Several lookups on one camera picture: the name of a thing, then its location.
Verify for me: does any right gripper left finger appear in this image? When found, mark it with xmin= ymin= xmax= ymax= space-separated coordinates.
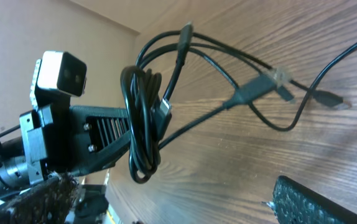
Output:
xmin=0 ymin=174 xmax=78 ymax=224

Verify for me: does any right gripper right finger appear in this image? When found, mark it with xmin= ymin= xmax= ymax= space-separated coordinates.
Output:
xmin=264 ymin=175 xmax=357 ymax=224

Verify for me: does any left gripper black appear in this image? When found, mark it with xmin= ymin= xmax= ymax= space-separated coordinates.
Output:
xmin=19 ymin=104 xmax=131 ymax=185

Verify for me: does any black multi-head usb cable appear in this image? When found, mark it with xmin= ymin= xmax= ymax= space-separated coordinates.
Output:
xmin=119 ymin=21 xmax=353 ymax=184

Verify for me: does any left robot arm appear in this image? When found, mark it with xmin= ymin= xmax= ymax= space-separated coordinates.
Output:
xmin=0 ymin=104 xmax=131 ymax=198

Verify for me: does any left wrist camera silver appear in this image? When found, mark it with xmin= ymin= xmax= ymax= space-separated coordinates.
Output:
xmin=30 ymin=50 xmax=87 ymax=110

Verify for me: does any right camera cable black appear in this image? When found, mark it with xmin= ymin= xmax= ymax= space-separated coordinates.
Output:
xmin=248 ymin=29 xmax=357 ymax=133

